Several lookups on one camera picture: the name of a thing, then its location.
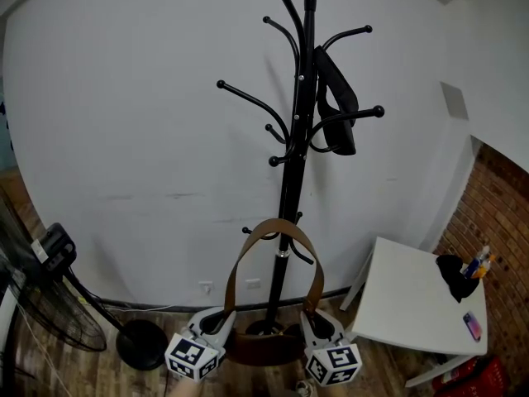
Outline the clear bottle with blue label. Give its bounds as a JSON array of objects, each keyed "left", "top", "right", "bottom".
[{"left": 463, "top": 245, "right": 492, "bottom": 279}]

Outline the black metal coat rack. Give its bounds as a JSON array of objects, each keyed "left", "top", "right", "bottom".
[{"left": 216, "top": 0, "right": 386, "bottom": 338}]

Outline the white table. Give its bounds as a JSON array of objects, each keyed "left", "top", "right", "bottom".
[{"left": 339, "top": 236, "right": 489, "bottom": 389}]

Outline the pink smartphone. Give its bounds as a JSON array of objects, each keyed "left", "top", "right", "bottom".
[{"left": 462, "top": 310, "right": 484, "bottom": 343}]

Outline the red plastic basket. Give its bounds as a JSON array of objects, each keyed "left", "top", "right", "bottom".
[{"left": 431, "top": 355, "right": 512, "bottom": 397}]

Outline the black cloth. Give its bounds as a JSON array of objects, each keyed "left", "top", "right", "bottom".
[{"left": 435, "top": 254, "right": 479, "bottom": 304}]

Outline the grey wall panel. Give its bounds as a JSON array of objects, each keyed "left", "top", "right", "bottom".
[{"left": 438, "top": 81, "right": 470, "bottom": 122}]

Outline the person's left forearm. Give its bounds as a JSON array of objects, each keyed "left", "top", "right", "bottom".
[{"left": 168, "top": 381, "right": 196, "bottom": 397}]

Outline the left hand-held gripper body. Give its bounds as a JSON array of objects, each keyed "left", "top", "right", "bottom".
[{"left": 164, "top": 324, "right": 226, "bottom": 383}]

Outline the brown leather bag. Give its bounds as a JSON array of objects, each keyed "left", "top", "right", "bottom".
[{"left": 222, "top": 218, "right": 327, "bottom": 366}]

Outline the white floor cable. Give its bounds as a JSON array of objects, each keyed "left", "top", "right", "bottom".
[{"left": 102, "top": 301, "right": 175, "bottom": 313}]

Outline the black standing fan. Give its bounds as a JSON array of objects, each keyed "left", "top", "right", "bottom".
[{"left": 0, "top": 221, "right": 169, "bottom": 372}]

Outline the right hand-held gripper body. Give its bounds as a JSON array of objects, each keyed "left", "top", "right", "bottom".
[{"left": 304, "top": 332, "right": 363, "bottom": 387}]

